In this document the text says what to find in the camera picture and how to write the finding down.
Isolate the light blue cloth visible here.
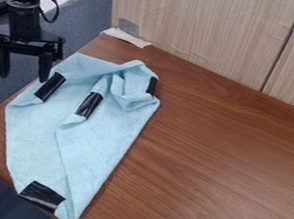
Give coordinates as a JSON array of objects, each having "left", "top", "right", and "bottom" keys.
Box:
[{"left": 0, "top": 44, "right": 167, "bottom": 219}]

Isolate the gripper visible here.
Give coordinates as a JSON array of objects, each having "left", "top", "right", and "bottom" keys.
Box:
[{"left": 0, "top": 2, "right": 70, "bottom": 86}]

